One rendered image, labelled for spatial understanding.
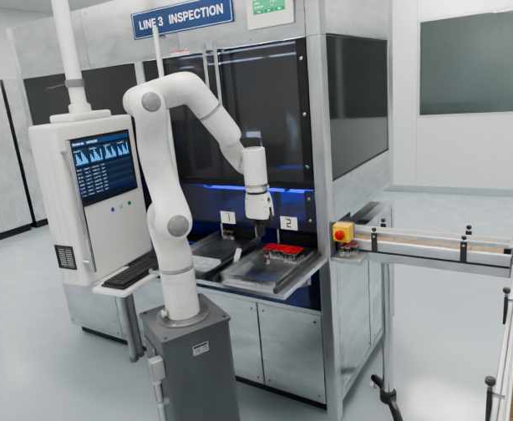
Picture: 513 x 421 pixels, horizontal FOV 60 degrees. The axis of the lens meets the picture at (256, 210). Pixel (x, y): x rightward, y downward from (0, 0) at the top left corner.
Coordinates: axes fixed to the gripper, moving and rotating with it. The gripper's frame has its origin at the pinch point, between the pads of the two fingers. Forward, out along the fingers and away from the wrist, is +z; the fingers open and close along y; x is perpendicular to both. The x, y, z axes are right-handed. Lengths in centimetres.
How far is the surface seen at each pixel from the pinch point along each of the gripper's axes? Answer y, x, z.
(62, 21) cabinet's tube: 95, -2, -88
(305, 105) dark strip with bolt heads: -4, -35, -43
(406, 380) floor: -33, -81, 111
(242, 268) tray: 17.7, -10.3, 22.2
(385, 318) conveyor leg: -32, -49, 56
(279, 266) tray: 3.5, -17.3, 22.2
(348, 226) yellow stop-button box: -21.3, -34.8, 7.6
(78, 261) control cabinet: 88, 19, 17
